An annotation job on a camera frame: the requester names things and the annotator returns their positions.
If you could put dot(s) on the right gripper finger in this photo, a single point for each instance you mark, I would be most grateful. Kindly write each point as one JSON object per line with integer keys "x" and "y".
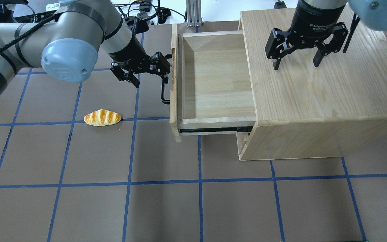
{"x": 277, "y": 62}
{"x": 319, "y": 56}

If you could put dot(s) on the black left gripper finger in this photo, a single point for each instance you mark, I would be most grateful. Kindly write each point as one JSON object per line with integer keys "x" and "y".
{"x": 162, "y": 65}
{"x": 133, "y": 80}

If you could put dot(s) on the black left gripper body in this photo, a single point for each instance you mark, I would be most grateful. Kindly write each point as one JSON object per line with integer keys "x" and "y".
{"x": 128, "y": 51}

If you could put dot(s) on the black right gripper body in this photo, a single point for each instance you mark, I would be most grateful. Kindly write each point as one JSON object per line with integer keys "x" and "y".
{"x": 315, "y": 19}

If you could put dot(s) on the light wood drawer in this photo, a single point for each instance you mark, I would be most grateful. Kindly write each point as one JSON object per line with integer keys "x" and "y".
{"x": 210, "y": 87}

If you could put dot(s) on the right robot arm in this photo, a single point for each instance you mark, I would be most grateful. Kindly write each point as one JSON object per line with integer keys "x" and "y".
{"x": 372, "y": 13}

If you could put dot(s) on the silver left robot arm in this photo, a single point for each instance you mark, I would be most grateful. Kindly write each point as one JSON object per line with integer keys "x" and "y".
{"x": 66, "y": 44}

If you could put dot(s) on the yellow toy bread roll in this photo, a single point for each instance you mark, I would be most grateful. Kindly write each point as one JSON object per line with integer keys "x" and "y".
{"x": 102, "y": 117}

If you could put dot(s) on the light wood cabinet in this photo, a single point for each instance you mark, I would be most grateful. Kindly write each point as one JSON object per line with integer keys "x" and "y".
{"x": 303, "y": 111}

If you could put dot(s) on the aluminium frame post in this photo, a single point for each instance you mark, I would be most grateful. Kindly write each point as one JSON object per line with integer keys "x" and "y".
{"x": 193, "y": 13}

